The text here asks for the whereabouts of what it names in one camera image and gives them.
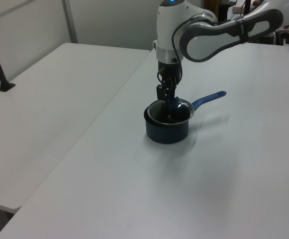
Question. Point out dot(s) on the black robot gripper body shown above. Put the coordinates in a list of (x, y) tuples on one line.
[(169, 72)]

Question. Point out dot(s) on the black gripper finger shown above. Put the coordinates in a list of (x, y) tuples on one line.
[(170, 97), (160, 92)]

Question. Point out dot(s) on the glass lid with blue knob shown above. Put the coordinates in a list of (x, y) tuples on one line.
[(181, 107)]

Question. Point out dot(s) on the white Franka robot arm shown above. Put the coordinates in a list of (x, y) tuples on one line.
[(204, 37)]

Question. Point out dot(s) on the white side table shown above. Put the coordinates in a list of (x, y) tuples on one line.
[(47, 112)]

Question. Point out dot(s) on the grey partition frame post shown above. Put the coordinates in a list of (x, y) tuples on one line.
[(69, 21)]

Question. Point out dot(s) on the black camera pole with base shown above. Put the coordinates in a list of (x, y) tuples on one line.
[(0, 72)]

